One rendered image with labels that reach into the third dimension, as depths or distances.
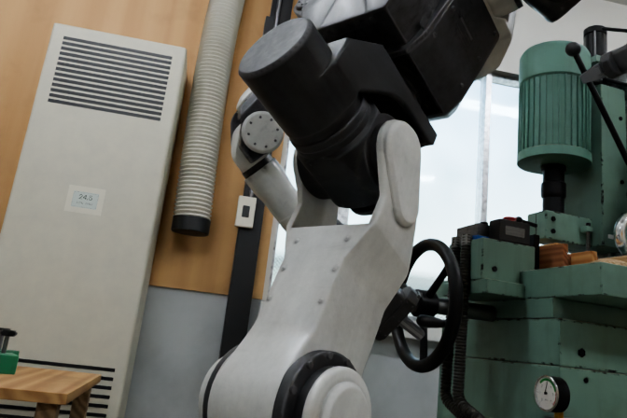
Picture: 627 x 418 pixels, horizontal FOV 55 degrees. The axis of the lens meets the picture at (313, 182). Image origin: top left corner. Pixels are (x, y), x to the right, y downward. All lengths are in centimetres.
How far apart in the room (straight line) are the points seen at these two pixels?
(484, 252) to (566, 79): 52
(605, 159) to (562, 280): 46
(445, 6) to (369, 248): 38
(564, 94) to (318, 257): 99
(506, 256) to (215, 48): 170
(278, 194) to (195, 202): 135
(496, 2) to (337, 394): 64
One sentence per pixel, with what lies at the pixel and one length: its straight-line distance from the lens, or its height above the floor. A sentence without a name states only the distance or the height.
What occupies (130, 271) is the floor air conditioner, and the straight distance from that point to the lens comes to 231.
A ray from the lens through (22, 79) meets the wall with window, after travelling 288.
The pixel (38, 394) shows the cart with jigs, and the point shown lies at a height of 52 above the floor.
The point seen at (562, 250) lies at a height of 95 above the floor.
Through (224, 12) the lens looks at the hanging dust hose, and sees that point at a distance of 277.
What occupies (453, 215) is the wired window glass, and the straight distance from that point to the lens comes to 298.
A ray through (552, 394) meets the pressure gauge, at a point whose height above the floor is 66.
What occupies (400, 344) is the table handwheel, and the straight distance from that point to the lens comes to 142.
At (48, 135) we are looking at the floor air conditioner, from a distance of 246.
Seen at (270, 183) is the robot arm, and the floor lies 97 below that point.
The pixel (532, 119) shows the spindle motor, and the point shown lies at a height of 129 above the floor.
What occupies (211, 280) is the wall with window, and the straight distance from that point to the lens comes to 258.
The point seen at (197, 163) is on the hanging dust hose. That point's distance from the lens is 249.
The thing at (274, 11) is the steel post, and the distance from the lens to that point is 291.
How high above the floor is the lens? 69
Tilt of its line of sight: 15 degrees up
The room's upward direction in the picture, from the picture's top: 7 degrees clockwise
